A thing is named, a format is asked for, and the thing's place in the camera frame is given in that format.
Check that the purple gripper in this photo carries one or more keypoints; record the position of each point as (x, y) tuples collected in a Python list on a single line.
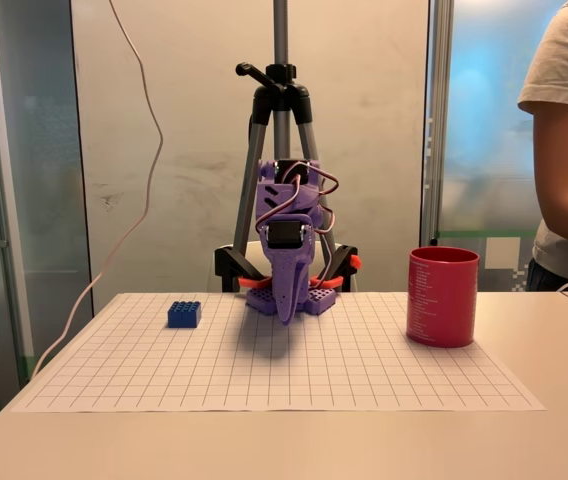
[(284, 235)]

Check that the blue toy brick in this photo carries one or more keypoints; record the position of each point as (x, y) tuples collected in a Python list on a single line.
[(184, 316)]

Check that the purple robot arm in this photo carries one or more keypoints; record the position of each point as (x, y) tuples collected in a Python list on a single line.
[(284, 195)]

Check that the red cup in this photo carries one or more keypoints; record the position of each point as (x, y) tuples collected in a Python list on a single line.
[(441, 305)]

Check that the white grid paper sheet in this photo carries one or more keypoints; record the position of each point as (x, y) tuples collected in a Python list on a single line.
[(274, 370)]

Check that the grey black camera tripod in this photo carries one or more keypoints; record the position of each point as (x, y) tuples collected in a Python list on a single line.
[(280, 50)]

